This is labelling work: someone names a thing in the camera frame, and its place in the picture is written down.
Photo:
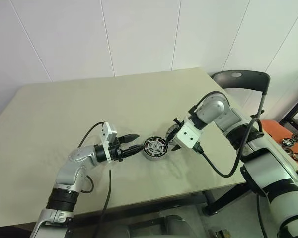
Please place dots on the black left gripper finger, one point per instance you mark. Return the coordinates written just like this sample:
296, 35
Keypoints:
132, 150
129, 138

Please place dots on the silver motor stator housing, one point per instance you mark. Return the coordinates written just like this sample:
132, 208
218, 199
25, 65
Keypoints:
154, 158

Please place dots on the black metal rack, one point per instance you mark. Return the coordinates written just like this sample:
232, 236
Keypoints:
296, 109

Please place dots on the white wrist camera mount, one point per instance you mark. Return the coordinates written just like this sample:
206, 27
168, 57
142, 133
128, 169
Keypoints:
107, 134
188, 135

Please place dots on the black table leg frame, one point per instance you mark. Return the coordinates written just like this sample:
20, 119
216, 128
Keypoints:
213, 208

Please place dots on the round cover plate with circuit board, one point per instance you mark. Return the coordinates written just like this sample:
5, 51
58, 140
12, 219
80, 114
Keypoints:
173, 131

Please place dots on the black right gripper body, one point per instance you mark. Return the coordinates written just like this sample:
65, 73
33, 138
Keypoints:
178, 122

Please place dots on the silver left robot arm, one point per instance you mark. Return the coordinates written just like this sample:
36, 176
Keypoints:
69, 171

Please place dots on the grey rounded shape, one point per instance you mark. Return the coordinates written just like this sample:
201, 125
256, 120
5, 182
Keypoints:
178, 225

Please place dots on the black rimmed rotor wheel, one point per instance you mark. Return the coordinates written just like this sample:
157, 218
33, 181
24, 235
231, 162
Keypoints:
151, 146

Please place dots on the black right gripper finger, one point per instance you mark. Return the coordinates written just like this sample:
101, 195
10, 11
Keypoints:
176, 148
171, 134

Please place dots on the orange tray with wheels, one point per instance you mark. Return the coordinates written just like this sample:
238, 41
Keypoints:
273, 129

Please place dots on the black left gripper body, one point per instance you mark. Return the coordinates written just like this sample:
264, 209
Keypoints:
116, 151

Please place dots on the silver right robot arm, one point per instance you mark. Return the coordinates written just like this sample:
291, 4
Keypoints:
260, 158

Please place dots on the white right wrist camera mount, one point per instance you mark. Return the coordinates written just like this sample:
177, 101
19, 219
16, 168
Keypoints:
188, 135

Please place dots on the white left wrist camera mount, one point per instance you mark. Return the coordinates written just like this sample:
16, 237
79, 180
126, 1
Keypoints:
107, 134

